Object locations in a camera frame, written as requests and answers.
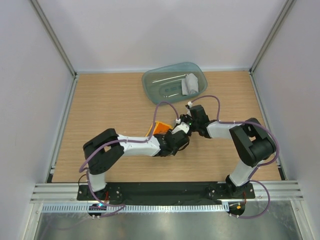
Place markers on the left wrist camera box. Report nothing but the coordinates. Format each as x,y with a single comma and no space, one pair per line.
181,127

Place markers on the grey panda towel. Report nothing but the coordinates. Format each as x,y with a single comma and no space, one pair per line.
189,85

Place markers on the teal plastic basin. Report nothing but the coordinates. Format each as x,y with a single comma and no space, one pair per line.
164,83

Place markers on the slotted cable duct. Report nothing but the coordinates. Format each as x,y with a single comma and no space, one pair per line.
98,208

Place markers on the orange grey towel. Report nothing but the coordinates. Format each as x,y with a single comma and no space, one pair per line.
160,128

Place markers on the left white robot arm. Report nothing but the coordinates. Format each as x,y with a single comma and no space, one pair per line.
104,150

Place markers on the aluminium frame rail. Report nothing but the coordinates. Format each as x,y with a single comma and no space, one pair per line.
285,190

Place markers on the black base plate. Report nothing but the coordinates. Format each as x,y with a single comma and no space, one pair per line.
172,193

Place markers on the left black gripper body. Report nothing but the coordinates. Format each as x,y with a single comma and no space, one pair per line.
173,151

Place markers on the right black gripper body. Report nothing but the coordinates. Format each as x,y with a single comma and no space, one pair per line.
195,124

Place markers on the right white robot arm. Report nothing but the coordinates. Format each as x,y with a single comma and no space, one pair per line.
255,144

